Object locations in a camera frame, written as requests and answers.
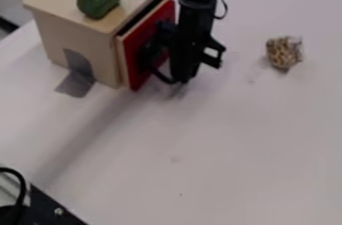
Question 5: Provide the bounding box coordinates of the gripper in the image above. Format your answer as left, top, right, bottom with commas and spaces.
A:
150, 0, 229, 86

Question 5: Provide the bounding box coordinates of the drawer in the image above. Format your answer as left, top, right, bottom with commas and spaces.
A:
114, 0, 178, 92

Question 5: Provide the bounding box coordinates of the black cable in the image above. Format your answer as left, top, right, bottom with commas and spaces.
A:
0, 166, 30, 225

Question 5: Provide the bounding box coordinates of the brown toy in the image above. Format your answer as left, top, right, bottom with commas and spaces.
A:
264, 35, 305, 71

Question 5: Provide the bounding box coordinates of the cabinet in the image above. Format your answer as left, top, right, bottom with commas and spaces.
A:
21, 0, 170, 90

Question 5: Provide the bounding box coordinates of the grey tape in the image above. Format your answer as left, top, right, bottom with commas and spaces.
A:
53, 48, 98, 99

